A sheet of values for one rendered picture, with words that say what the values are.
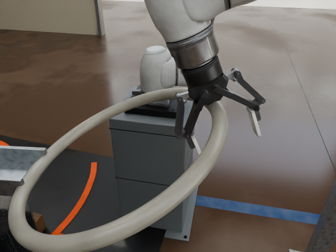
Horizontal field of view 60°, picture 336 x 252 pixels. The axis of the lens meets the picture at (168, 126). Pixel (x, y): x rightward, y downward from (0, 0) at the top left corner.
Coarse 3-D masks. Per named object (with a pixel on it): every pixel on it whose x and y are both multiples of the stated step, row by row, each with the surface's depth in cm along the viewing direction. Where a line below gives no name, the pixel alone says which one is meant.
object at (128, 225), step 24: (144, 96) 80; (168, 96) 76; (96, 120) 81; (216, 120) 54; (216, 144) 48; (192, 168) 45; (24, 192) 62; (168, 192) 43; (24, 216) 55; (144, 216) 41; (24, 240) 47; (48, 240) 44; (72, 240) 42; (96, 240) 41
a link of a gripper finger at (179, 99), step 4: (176, 92) 60; (176, 96) 58; (180, 96) 58; (180, 100) 58; (180, 104) 59; (176, 108) 61; (180, 108) 59; (176, 112) 61; (180, 112) 59; (176, 116) 61; (180, 116) 60; (176, 120) 61; (180, 120) 60; (176, 124) 61; (180, 124) 61; (176, 128) 61; (180, 128) 61; (176, 132) 61; (180, 132) 62; (176, 136) 62; (180, 136) 62
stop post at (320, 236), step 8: (328, 200) 137; (328, 208) 135; (320, 216) 145; (328, 216) 135; (320, 224) 143; (328, 224) 138; (320, 232) 142; (328, 232) 140; (312, 240) 151; (320, 240) 144; (328, 240) 143; (312, 248) 149; (320, 248) 147; (328, 248) 145
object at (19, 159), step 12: (0, 156) 75; (12, 156) 74; (24, 156) 74; (36, 156) 74; (0, 168) 73; (12, 168) 73; (24, 168) 73; (0, 180) 63; (12, 180) 63; (36, 180) 69; (0, 192) 66; (12, 192) 65
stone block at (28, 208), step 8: (0, 200) 117; (8, 200) 122; (0, 208) 115; (8, 208) 119; (0, 216) 113; (32, 216) 136; (0, 224) 114; (32, 224) 132; (0, 232) 115; (8, 232) 119; (0, 240) 115; (8, 240) 119; (0, 248) 116; (8, 248) 120; (16, 248) 125; (24, 248) 130
